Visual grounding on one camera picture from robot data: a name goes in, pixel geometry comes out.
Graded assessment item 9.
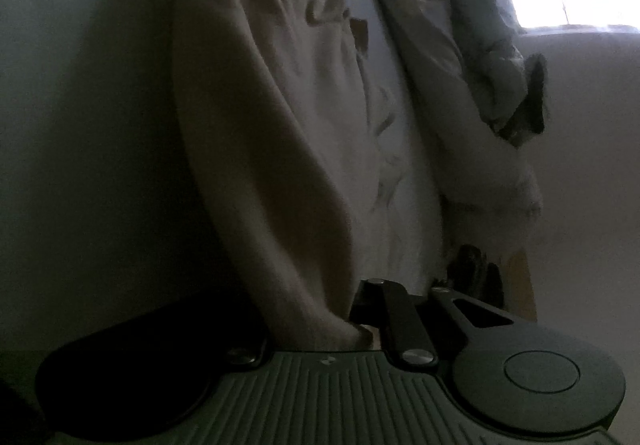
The beige garment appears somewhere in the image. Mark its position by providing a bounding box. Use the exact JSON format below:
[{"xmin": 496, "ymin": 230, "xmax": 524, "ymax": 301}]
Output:
[{"xmin": 170, "ymin": 0, "xmax": 401, "ymax": 351}]

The wooden headboard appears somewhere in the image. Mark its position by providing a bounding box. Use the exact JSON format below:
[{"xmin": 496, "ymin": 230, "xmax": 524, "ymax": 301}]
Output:
[{"xmin": 500, "ymin": 247, "xmax": 540, "ymax": 323}]

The white bed sheet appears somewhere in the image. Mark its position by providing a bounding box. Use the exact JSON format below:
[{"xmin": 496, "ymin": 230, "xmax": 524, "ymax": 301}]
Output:
[{"xmin": 0, "ymin": 0, "xmax": 451, "ymax": 361}]

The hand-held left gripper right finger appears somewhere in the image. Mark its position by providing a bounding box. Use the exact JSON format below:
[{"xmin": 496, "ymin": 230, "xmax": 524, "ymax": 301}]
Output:
[{"xmin": 348, "ymin": 277, "xmax": 516, "ymax": 368}]

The dark garment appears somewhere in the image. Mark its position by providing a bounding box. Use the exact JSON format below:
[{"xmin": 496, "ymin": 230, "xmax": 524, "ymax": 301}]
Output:
[{"xmin": 442, "ymin": 244, "xmax": 506, "ymax": 311}]

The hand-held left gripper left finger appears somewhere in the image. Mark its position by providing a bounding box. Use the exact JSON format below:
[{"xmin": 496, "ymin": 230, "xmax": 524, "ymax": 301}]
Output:
[{"xmin": 226, "ymin": 332, "xmax": 268, "ymax": 367}]

